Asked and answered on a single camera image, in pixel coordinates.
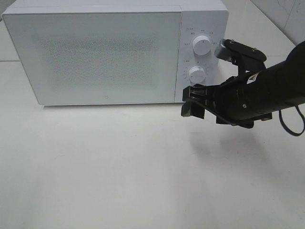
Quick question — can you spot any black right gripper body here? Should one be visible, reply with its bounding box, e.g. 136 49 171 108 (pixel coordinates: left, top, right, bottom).
206 76 274 129

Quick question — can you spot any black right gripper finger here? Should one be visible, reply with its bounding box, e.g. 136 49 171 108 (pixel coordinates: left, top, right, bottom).
181 102 215 119
182 84 212 102

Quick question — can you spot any white microwave knob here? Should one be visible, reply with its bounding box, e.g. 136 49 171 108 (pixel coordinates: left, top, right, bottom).
188 66 206 84
192 35 212 56

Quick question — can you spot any white microwave door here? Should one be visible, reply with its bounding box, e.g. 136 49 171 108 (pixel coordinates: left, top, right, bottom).
4 12 181 105

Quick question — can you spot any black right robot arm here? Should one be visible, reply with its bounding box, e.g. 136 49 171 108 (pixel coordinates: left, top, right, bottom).
181 39 305 129

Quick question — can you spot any white microwave oven body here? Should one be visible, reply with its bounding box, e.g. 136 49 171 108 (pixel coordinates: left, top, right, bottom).
2 0 229 104

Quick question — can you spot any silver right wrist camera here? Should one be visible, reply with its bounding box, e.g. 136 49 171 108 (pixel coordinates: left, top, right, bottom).
214 39 266 73

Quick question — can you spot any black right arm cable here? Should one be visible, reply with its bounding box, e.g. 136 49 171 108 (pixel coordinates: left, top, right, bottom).
278 104 305 137

